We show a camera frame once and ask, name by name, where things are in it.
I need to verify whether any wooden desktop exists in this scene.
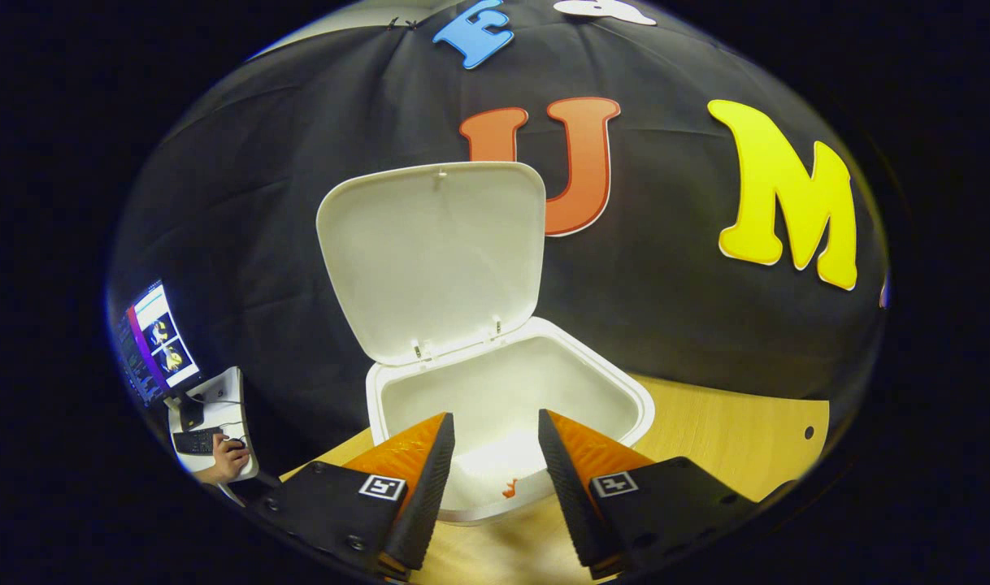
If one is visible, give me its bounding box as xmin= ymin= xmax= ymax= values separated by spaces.
xmin=280 ymin=374 xmax=831 ymax=585

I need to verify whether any computer monitor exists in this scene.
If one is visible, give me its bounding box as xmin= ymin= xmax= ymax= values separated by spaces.
xmin=113 ymin=279 xmax=206 ymax=431

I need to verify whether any black keyboard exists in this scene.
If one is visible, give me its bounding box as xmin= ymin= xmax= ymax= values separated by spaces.
xmin=172 ymin=427 xmax=224 ymax=456

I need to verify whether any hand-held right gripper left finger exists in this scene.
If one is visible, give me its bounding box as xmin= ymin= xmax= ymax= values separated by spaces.
xmin=247 ymin=412 xmax=455 ymax=579

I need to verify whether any small white table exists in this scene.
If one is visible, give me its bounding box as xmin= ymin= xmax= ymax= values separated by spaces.
xmin=167 ymin=366 xmax=260 ymax=484

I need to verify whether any black backdrop cloth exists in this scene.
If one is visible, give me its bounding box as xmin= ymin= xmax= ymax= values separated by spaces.
xmin=109 ymin=0 xmax=890 ymax=480

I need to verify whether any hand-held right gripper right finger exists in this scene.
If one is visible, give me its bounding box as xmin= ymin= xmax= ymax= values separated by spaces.
xmin=538 ymin=409 xmax=760 ymax=579

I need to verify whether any white desktop garbage bin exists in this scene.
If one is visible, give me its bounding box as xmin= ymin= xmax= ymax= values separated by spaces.
xmin=316 ymin=161 xmax=657 ymax=525

